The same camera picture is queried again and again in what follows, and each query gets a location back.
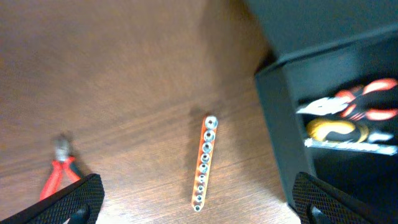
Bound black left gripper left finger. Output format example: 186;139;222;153
1;174;104;224

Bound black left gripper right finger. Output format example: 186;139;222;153
292;172;389;223

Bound red small cutting pliers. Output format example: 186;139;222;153
39;133;85;200

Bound chrome ratchet wrench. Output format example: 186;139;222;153
304;138;397;156

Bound yellow black stubby screwdriver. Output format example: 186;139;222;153
305;117;395;144

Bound orange black long-nose pliers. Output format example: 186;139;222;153
297;78;397;121

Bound orange socket rail with sockets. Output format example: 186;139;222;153
191;115;218;212

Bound black open gift box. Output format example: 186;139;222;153
248;0;397;223

